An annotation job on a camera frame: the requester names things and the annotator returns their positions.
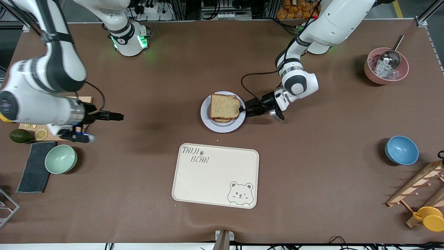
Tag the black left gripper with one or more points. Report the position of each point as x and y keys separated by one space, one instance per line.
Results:
x=266 y=101

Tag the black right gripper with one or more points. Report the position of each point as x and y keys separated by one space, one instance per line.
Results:
x=91 y=114

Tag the plain brown bread slice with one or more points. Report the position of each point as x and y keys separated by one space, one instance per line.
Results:
x=223 y=107

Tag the egg-bearing brown bread slice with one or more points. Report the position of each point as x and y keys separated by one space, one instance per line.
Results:
x=222 y=121

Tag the pale blue round plate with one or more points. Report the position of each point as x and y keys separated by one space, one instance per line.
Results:
x=222 y=127

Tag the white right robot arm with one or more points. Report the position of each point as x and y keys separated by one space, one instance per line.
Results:
x=41 y=104

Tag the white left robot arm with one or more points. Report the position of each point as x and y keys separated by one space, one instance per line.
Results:
x=333 y=24

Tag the wooden cutting board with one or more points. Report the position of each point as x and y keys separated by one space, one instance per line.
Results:
x=52 y=136

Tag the mint green bowl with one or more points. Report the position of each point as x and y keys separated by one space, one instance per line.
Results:
x=60 y=159

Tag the lemon slice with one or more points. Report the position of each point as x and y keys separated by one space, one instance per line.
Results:
x=41 y=134

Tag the cream bear print tray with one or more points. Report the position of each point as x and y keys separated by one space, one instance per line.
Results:
x=215 y=180

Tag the green avocado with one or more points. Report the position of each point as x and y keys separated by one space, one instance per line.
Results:
x=20 y=136

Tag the dark grey cloth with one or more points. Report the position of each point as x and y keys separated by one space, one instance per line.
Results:
x=34 y=173

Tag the white power strip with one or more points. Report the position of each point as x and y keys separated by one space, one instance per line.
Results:
x=152 y=12

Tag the pink bowl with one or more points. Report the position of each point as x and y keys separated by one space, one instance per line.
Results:
x=371 y=74

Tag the clear ice cubes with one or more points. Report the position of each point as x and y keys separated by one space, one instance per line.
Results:
x=383 y=73

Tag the metal scoop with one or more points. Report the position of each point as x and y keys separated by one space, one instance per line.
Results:
x=390 y=59

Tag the blue bowl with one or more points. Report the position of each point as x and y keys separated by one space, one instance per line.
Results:
x=401 y=151

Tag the wooden cup rack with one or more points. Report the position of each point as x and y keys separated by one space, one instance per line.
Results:
x=416 y=184

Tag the yellow mug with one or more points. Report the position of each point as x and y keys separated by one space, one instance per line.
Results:
x=433 y=222

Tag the metal table edge bracket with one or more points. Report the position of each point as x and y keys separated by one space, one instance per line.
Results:
x=223 y=241

